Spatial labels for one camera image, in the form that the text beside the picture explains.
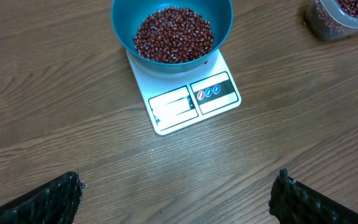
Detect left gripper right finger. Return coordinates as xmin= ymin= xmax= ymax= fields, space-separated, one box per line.
xmin=268 ymin=169 xmax=358 ymax=224

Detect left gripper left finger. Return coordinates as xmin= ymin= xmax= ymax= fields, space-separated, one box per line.
xmin=0 ymin=171 xmax=85 ymax=224

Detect white kitchen scale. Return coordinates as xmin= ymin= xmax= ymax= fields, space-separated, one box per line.
xmin=127 ymin=50 xmax=242 ymax=136

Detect blue bowl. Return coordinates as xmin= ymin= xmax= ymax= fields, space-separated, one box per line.
xmin=111 ymin=0 xmax=234 ymax=73

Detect red beans in bowl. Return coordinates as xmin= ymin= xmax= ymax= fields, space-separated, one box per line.
xmin=132 ymin=6 xmax=214 ymax=63

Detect clear plastic container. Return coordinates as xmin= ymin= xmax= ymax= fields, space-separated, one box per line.
xmin=305 ymin=0 xmax=358 ymax=40

